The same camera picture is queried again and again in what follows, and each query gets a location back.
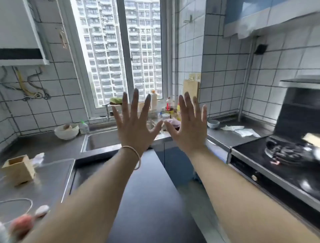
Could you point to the person's left hand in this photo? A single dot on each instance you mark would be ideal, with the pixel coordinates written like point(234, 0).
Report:
point(135, 132)

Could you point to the person's right hand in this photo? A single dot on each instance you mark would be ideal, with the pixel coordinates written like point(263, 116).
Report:
point(192, 132)

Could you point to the person's right forearm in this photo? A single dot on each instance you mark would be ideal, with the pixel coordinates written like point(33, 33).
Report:
point(237, 200)

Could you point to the person's left forearm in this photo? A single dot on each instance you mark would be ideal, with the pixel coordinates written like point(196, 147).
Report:
point(87, 200)

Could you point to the cream disposable bowl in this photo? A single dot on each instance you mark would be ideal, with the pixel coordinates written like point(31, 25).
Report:
point(66, 134)

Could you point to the stainless steel countertop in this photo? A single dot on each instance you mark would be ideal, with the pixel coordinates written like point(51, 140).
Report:
point(50, 150)

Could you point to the purple cloth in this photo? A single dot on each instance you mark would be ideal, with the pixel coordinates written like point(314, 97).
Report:
point(173, 122)

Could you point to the small grey cup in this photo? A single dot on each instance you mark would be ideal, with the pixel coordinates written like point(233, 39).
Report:
point(213, 124)

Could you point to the yellow oil bottle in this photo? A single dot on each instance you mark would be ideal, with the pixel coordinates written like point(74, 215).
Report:
point(178, 111)

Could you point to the jar with white lid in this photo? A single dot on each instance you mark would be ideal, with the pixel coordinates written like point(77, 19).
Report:
point(166, 116)

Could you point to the steel kitchen faucet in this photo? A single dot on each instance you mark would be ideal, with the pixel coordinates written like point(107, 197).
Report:
point(108, 112)

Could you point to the white bottle with orange cap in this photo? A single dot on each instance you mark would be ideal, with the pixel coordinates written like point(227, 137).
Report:
point(153, 102)

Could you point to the steel double sink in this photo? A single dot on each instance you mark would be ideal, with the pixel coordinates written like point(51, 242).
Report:
point(100, 140)

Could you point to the blue base cabinet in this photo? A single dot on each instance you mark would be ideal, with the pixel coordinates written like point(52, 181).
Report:
point(175, 165)

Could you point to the yellow-green cloth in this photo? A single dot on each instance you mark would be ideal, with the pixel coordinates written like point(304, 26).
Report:
point(116, 100)

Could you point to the white paper towel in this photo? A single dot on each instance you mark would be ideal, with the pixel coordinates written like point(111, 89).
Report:
point(231, 128)
point(247, 133)

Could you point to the wooden cutting board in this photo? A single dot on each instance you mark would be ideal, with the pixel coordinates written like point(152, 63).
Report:
point(191, 90)

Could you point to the clear bottle with green cap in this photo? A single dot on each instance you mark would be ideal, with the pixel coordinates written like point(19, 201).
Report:
point(84, 129)

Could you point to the black stove knob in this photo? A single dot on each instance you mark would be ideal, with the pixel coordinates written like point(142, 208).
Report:
point(254, 177)

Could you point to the window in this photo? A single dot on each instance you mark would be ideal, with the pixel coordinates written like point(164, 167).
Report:
point(105, 50)

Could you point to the small pink piece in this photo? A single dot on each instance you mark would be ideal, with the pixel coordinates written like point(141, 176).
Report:
point(275, 162)

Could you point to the black stove burner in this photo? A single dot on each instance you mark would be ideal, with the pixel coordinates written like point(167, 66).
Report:
point(287, 151)

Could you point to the crumpled white tissue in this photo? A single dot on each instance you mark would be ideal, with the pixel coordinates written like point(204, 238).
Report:
point(37, 160)

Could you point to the black glass gas stove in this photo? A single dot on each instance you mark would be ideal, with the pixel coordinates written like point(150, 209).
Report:
point(287, 175)

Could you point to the black stove hood panel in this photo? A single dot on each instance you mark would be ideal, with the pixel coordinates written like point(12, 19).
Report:
point(297, 112)

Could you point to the cardboard box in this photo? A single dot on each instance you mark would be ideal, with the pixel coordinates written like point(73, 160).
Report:
point(312, 140)

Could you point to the small round beige soap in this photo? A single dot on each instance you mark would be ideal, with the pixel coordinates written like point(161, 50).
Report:
point(42, 211)

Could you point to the bamboo utensil holder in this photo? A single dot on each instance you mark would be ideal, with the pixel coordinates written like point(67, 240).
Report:
point(20, 172)

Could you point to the range hood with blue film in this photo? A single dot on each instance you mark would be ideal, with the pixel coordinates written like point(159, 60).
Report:
point(250, 15)

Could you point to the peach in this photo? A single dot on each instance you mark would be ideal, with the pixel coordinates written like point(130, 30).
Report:
point(21, 225)

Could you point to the white water heater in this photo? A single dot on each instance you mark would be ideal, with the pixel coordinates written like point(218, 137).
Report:
point(17, 25)

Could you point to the grey wall pipe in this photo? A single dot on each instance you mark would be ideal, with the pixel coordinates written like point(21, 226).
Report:
point(246, 82)

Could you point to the black wall box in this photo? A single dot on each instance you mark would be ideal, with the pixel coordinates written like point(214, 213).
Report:
point(261, 49)

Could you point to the metal wall hook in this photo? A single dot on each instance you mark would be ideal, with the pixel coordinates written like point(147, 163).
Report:
point(190, 19)

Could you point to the beige wall hook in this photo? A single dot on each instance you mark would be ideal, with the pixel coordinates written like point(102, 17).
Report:
point(63, 37)

